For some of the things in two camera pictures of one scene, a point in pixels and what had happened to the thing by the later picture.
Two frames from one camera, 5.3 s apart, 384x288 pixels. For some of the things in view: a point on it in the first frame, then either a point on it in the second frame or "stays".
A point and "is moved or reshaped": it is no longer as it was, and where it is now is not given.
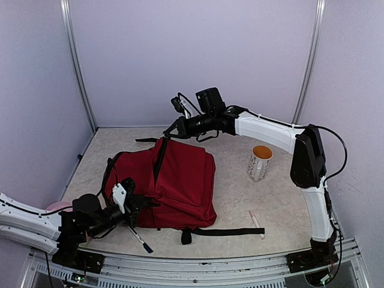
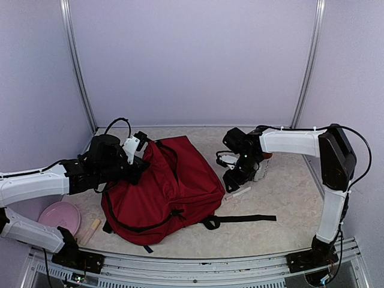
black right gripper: [185, 129] → [234, 180]
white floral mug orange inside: [260, 161] stays
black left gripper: [131, 204] → [140, 165]
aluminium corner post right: [320, 8] stays
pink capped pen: [256, 223] → [227, 198]
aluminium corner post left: [65, 8] stays
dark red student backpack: [180, 179] is moved or reshaped
